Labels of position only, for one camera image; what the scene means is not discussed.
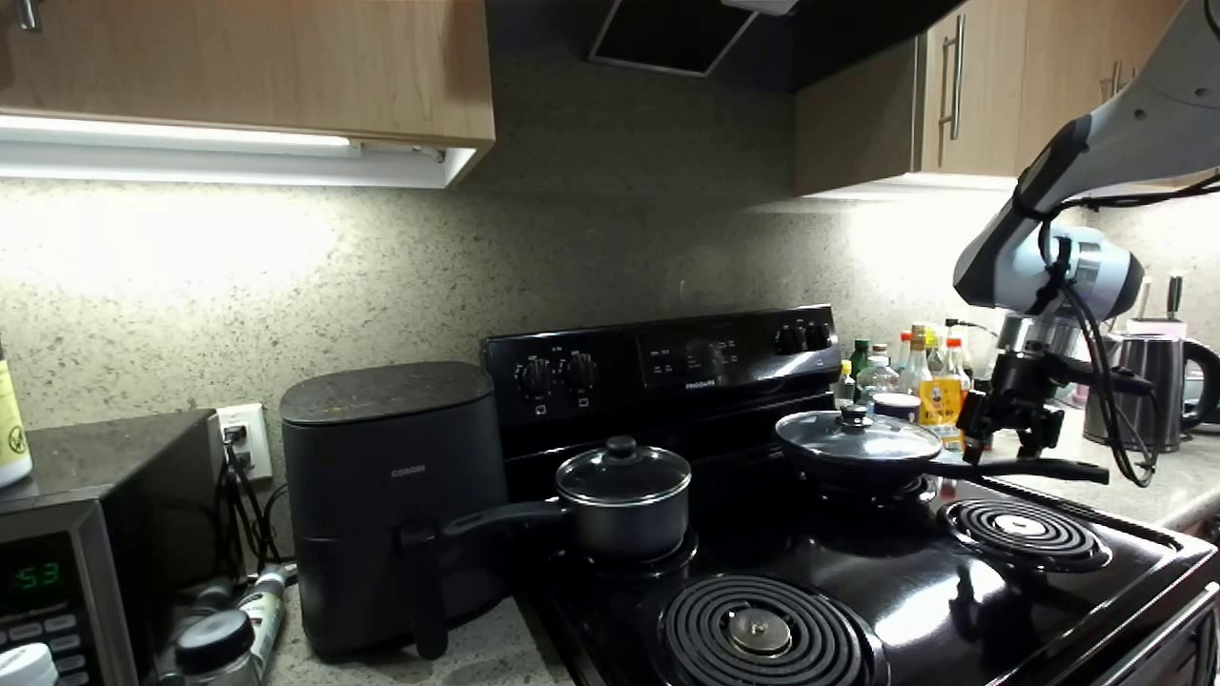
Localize black kettle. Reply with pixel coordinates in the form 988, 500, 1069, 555
1177, 339, 1220, 432

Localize electric kettle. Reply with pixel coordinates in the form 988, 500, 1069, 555
1084, 321, 1192, 452

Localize yellow oil bottle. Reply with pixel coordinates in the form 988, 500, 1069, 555
915, 333, 971, 449

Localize black electric stove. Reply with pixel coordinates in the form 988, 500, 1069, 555
476, 301, 1220, 686

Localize green glass bottle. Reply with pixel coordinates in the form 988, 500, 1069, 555
848, 334, 880, 389

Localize black pan with glass lid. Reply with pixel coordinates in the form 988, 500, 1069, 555
770, 400, 1112, 502

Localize white wall outlet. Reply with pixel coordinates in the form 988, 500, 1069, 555
215, 400, 277, 485

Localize dark range hood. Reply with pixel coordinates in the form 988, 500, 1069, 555
584, 0, 970, 90

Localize white lidded jar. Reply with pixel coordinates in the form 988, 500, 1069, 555
872, 386, 925, 424

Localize black coil burner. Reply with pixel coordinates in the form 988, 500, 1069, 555
947, 496, 1116, 571
651, 568, 894, 686

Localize wooden cabinet with two handles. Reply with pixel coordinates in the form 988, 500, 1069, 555
0, 0, 498, 148

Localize red capped bottle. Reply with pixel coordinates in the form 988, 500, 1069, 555
894, 329, 922, 392

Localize long metal cabinet handle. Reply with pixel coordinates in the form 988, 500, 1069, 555
933, 10, 964, 145

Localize under cabinet light strip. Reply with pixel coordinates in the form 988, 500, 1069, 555
0, 109, 479, 192

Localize black plug cables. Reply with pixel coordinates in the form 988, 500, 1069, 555
215, 424, 298, 602

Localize black air fryer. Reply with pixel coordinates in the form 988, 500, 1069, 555
277, 358, 512, 664

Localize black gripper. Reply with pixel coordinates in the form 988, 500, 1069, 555
959, 352, 1069, 465

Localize small silver bottle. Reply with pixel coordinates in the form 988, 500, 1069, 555
240, 563, 298, 671

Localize black microwave oven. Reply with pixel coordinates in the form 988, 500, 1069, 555
0, 408, 227, 686

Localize small grey saucepan with lid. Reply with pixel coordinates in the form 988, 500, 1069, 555
444, 434, 698, 568

